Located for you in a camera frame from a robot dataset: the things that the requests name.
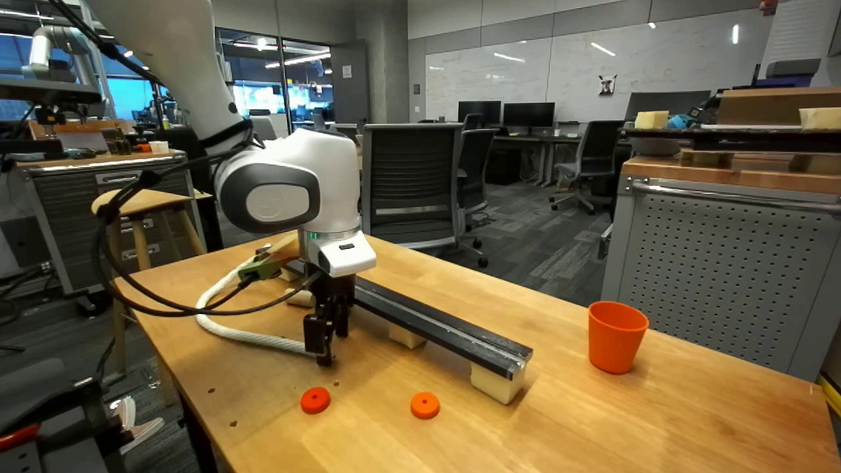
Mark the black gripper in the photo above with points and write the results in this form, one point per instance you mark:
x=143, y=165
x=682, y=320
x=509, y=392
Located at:
x=332, y=290

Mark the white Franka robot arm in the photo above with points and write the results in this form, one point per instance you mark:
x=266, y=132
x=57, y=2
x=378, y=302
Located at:
x=298, y=165

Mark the long black grooved board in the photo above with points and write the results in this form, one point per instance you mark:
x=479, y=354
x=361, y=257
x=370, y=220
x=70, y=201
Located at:
x=437, y=328

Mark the small orange disc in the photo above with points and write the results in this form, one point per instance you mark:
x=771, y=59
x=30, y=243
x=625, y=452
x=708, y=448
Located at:
x=423, y=404
x=315, y=399

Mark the small wooden support piece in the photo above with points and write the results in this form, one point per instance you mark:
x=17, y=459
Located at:
x=408, y=337

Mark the grey mesh office chair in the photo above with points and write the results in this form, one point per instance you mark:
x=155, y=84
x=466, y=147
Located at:
x=411, y=185

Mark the beige foam support block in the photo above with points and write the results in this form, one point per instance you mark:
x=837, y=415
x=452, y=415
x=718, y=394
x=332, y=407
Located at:
x=496, y=383

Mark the black office chair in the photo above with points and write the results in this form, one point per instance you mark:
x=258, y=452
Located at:
x=475, y=185
x=593, y=159

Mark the wooden stool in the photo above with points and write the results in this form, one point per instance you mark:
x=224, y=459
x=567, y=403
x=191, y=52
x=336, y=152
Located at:
x=147, y=206

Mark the black computer monitor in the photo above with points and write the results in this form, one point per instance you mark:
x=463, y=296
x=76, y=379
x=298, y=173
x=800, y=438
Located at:
x=479, y=113
x=528, y=113
x=664, y=105

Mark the grey storage cart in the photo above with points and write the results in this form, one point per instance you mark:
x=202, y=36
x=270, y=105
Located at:
x=68, y=218

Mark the orange plastic cup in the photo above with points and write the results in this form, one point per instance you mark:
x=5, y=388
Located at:
x=618, y=337

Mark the grey perforated metal cabinet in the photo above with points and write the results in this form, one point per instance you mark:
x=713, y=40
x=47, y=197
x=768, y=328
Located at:
x=725, y=264

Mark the white bottle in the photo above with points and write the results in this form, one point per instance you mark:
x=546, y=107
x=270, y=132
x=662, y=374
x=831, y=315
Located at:
x=36, y=52

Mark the flat black tray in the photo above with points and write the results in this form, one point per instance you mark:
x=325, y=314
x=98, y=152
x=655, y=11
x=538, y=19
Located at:
x=737, y=137

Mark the brown wooden box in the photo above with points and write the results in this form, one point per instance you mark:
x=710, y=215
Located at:
x=777, y=105

